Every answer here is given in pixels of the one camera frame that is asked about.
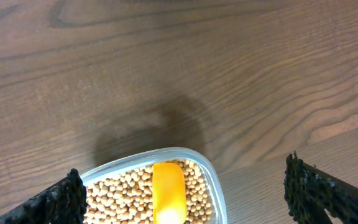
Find clear plastic container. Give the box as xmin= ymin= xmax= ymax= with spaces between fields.
xmin=81 ymin=147 xmax=228 ymax=224

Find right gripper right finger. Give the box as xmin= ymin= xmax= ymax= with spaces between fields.
xmin=283 ymin=152 xmax=358 ymax=224

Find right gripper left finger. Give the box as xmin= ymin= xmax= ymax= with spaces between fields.
xmin=0 ymin=169 xmax=88 ymax=224

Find yellow measuring scoop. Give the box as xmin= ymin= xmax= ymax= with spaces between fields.
xmin=152 ymin=162 xmax=187 ymax=224

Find soybeans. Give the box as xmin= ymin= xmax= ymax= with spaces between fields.
xmin=84 ymin=159 xmax=214 ymax=223

